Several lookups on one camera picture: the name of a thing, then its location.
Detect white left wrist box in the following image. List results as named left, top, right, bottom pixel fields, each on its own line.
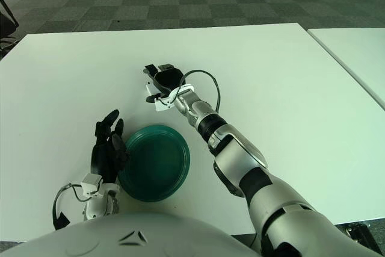
left=81, top=173, right=103, bottom=196

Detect black office chair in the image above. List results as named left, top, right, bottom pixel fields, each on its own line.
left=0, top=0, right=19, bottom=59

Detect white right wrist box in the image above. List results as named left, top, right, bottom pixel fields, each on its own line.
left=154, top=96, right=176, bottom=113

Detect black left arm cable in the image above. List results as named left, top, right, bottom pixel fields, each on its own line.
left=52, top=183, right=91, bottom=231

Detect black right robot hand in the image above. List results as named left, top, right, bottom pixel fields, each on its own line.
left=143, top=63, right=185, bottom=104

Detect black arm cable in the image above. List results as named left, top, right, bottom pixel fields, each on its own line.
left=52, top=183, right=91, bottom=231
left=180, top=70, right=222, bottom=110

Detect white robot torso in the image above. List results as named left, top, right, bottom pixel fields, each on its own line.
left=0, top=211, right=262, bottom=257

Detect white side table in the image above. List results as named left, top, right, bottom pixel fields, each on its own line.
left=307, top=27, right=385, bottom=109

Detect black table base frame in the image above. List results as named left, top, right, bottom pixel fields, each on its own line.
left=345, top=222, right=375, bottom=247

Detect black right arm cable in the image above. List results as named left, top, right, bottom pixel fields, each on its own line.
left=180, top=70, right=222, bottom=110

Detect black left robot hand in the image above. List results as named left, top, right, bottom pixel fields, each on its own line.
left=91, top=109, right=130, bottom=184

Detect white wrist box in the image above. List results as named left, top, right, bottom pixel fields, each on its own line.
left=154, top=96, right=176, bottom=113
left=81, top=173, right=103, bottom=196

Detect dark green round plate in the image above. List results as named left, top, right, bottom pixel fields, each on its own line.
left=117, top=123, right=191, bottom=202

